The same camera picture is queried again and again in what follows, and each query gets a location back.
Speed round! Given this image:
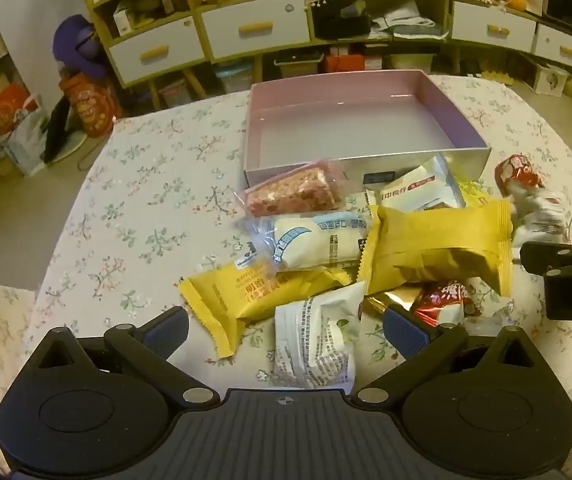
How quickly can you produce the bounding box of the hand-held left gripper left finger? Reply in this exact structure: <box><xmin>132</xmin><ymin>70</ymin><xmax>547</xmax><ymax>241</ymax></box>
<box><xmin>28</xmin><ymin>306</ymin><xmax>222</xmax><ymax>411</ymax></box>

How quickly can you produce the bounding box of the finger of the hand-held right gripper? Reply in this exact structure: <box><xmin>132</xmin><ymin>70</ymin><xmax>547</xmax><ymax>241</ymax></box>
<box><xmin>520</xmin><ymin>241</ymin><xmax>572</xmax><ymax>277</ymax></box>

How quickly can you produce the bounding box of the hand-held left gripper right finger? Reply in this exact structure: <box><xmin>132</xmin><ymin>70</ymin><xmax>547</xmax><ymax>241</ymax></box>
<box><xmin>351</xmin><ymin>305</ymin><xmax>542</xmax><ymax>408</ymax></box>

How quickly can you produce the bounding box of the white red printed packet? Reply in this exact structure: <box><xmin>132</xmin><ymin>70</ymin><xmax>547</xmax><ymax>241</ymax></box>
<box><xmin>508</xmin><ymin>187</ymin><xmax>567</xmax><ymax>247</ymax></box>

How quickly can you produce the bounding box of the red white snack packet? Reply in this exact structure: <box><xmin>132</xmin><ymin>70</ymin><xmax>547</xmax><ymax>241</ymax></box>
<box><xmin>410</xmin><ymin>281</ymin><xmax>482</xmax><ymax>327</ymax></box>

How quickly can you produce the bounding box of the yellow printed cake packet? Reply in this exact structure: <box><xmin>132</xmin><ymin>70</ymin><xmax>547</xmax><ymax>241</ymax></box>
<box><xmin>178</xmin><ymin>259</ymin><xmax>352</xmax><ymax>359</ymax></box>

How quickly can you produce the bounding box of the clear bread packet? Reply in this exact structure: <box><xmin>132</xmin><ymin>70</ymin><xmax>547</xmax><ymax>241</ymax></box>
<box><xmin>476</xmin><ymin>307</ymin><xmax>514</xmax><ymax>333</ymax></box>

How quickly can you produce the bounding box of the plain yellow snack packet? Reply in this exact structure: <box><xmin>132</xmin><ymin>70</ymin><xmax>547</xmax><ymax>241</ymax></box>
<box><xmin>357</xmin><ymin>199</ymin><xmax>514</xmax><ymax>297</ymax></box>

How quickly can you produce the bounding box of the white packet green picture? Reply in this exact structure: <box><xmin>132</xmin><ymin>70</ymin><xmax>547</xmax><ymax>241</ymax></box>
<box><xmin>272</xmin><ymin>280</ymin><xmax>368</xmax><ymax>391</ymax></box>

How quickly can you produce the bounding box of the white blue bread packet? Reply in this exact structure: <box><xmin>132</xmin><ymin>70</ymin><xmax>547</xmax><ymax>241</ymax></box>
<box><xmin>243</xmin><ymin>210</ymin><xmax>374</xmax><ymax>273</ymax></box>

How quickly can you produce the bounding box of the white packet red label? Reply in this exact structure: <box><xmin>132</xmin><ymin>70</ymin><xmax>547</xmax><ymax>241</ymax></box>
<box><xmin>366</xmin><ymin>156</ymin><xmax>467</xmax><ymax>213</ymax></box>

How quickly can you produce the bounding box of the pink nougat snack packet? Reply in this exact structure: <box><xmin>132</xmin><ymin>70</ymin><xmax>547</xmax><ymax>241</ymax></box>
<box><xmin>238</xmin><ymin>160</ymin><xmax>349</xmax><ymax>218</ymax></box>

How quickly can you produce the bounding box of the pink cardboard box silver front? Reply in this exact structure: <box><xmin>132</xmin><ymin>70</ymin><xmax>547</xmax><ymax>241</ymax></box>
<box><xmin>242</xmin><ymin>70</ymin><xmax>492</xmax><ymax>192</ymax></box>

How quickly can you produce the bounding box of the white box with picture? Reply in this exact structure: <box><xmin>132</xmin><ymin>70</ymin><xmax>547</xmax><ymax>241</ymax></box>
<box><xmin>532</xmin><ymin>62</ymin><xmax>570</xmax><ymax>97</ymax></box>

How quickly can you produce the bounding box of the black flat object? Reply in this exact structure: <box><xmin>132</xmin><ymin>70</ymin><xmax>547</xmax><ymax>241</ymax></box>
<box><xmin>42</xmin><ymin>95</ymin><xmax>76</xmax><ymax>165</ymax></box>

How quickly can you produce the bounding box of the orange printed bag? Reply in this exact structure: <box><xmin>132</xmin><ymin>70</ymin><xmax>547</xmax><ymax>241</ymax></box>
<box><xmin>60</xmin><ymin>74</ymin><xmax>123</xmax><ymax>137</ymax></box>

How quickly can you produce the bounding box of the clear plastic storage container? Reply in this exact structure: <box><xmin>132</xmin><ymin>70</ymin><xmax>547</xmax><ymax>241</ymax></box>
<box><xmin>215</xmin><ymin>62</ymin><xmax>256</xmax><ymax>95</ymax></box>

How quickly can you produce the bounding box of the red white shopping bag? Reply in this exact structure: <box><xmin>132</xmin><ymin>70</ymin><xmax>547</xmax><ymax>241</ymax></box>
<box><xmin>0</xmin><ymin>84</ymin><xmax>51</xmax><ymax>177</ymax></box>

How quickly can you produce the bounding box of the red box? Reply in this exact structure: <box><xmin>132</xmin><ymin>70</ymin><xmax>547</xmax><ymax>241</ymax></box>
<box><xmin>325</xmin><ymin>54</ymin><xmax>363</xmax><ymax>77</ymax></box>

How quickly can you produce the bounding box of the pile of papers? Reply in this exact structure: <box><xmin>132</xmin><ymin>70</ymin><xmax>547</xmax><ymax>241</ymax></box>
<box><xmin>370</xmin><ymin>0</ymin><xmax>449</xmax><ymax>40</ymax></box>

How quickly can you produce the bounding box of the purple plush toy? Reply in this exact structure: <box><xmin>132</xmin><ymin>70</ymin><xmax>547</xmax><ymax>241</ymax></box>
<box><xmin>52</xmin><ymin>15</ymin><xmax>104</xmax><ymax>80</ymax></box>

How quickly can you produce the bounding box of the yellow wooden cabinet unit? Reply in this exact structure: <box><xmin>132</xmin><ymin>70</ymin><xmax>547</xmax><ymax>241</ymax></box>
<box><xmin>73</xmin><ymin>0</ymin><xmax>572</xmax><ymax>111</ymax></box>

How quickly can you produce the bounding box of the black bag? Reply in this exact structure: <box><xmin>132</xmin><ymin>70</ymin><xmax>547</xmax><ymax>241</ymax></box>
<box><xmin>311</xmin><ymin>0</ymin><xmax>373</xmax><ymax>40</ymax></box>

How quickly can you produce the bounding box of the white drawer yellow handle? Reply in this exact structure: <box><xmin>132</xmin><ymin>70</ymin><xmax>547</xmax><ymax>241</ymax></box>
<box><xmin>451</xmin><ymin>1</ymin><xmax>537</xmax><ymax>53</ymax></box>
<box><xmin>533</xmin><ymin>24</ymin><xmax>572</xmax><ymax>71</ymax></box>
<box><xmin>108</xmin><ymin>16</ymin><xmax>207</xmax><ymax>86</ymax></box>
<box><xmin>201</xmin><ymin>0</ymin><xmax>312</xmax><ymax>59</ymax></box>

